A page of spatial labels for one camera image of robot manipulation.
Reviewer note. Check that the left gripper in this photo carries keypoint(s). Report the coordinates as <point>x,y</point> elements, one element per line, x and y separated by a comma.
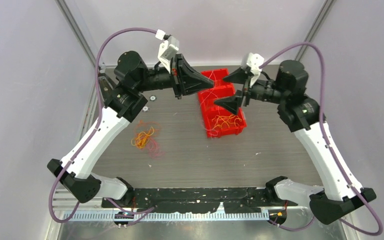
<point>185,79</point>

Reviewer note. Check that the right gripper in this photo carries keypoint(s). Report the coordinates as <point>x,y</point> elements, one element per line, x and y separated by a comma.
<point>232,103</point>

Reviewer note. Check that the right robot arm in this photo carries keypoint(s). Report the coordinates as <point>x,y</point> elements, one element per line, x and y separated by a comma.
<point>301,114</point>

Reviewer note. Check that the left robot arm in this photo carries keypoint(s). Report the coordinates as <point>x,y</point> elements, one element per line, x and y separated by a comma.
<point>122,104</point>

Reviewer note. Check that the red compartment bin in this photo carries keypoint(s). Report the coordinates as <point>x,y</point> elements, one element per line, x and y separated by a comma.
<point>219,122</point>

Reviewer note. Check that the black metronome box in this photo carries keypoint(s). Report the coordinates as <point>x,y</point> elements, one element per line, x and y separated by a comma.
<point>107,88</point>

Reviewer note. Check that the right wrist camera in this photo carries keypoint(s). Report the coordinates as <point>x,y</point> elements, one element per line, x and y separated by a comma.
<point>251,63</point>

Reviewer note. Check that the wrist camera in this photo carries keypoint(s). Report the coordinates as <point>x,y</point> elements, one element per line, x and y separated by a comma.
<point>251,63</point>
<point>168,48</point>

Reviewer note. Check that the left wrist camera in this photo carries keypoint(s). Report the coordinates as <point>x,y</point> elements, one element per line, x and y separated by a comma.
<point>168,48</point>

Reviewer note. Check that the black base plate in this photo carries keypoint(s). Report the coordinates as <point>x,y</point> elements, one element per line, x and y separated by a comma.
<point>200,200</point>

